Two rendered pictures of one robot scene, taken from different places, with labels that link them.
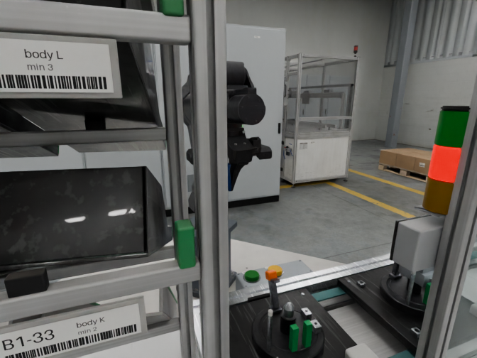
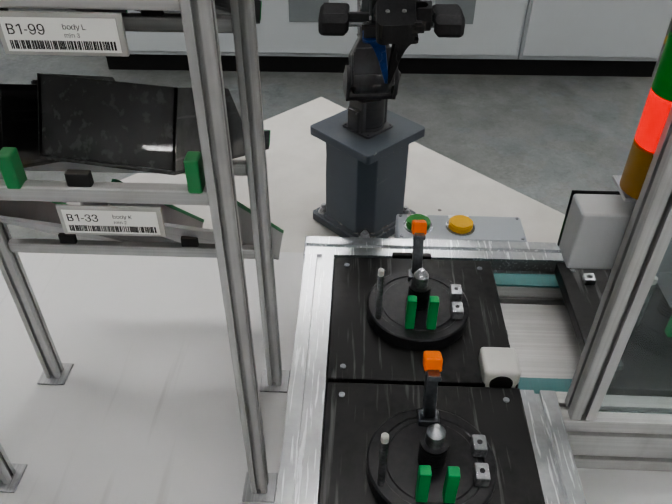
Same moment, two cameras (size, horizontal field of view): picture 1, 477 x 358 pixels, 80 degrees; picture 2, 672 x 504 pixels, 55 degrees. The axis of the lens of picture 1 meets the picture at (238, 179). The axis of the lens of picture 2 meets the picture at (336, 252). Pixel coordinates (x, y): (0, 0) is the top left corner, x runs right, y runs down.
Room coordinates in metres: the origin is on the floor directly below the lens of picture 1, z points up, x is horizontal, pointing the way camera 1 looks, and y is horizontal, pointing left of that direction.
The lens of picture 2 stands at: (-0.19, -0.24, 1.61)
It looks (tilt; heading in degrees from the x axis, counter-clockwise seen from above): 39 degrees down; 22
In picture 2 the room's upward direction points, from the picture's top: straight up
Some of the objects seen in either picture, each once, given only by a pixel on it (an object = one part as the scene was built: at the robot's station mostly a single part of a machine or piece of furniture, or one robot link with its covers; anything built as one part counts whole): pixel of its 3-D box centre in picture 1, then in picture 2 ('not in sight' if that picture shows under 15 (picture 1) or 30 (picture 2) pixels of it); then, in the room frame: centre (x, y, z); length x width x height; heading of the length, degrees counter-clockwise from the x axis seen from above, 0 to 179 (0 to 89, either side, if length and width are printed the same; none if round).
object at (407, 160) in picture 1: (419, 163); not in sight; (5.38, -3.53, 0.20); 1.20 x 0.80 x 0.41; 21
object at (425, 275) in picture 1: (423, 266); not in sight; (0.56, -0.42, 1.06); 0.08 x 0.04 x 0.07; 20
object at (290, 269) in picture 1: (274, 281); (458, 240); (0.69, -0.10, 0.93); 0.21 x 0.07 x 0.06; 110
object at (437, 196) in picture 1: (443, 194); (654, 167); (0.41, -0.32, 1.28); 0.05 x 0.05 x 0.05
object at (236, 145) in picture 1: (240, 145); (399, 13); (0.58, 0.00, 1.33); 0.07 x 0.07 x 0.06; 21
